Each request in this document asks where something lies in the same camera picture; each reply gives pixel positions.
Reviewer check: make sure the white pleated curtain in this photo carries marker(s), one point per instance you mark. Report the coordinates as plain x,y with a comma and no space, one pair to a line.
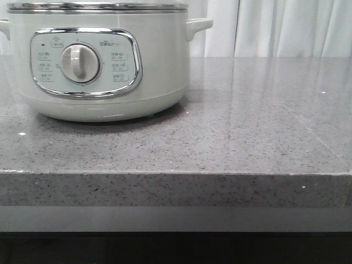
206,29

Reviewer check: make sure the pale green electric cooking pot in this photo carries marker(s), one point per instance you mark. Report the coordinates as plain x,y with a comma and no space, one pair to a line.
101,61

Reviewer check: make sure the glass pot lid steel rim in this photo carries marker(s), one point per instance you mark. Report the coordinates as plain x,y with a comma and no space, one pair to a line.
95,7

